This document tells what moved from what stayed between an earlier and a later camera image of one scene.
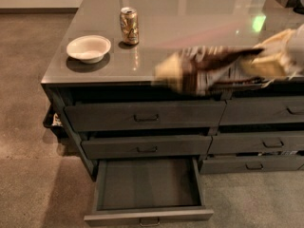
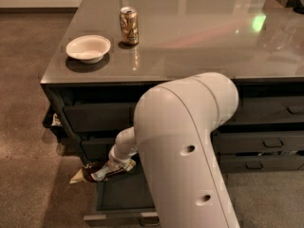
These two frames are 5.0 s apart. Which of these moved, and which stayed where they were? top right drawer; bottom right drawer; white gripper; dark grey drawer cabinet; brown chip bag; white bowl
Moved: white gripper; brown chip bag
Stayed: bottom right drawer; dark grey drawer cabinet; white bowl; top right drawer
